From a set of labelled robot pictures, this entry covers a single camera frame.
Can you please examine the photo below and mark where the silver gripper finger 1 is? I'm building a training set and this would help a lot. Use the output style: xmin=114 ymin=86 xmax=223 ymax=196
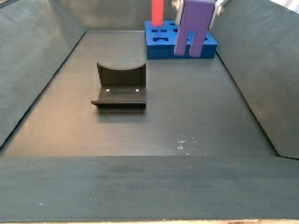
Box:
xmin=172 ymin=0 xmax=184 ymax=25
xmin=212 ymin=0 xmax=229 ymax=17

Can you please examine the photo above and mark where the purple double-square block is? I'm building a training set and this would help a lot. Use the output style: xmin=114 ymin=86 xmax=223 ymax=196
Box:
xmin=173 ymin=0 xmax=215 ymax=58

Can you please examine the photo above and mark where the blue shape-sorter board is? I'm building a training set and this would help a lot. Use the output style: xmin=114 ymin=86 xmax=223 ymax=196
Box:
xmin=144 ymin=20 xmax=217 ymax=60

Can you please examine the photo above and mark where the red hexagon peg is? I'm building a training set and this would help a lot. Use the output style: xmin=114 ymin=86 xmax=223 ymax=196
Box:
xmin=151 ymin=0 xmax=164 ymax=26

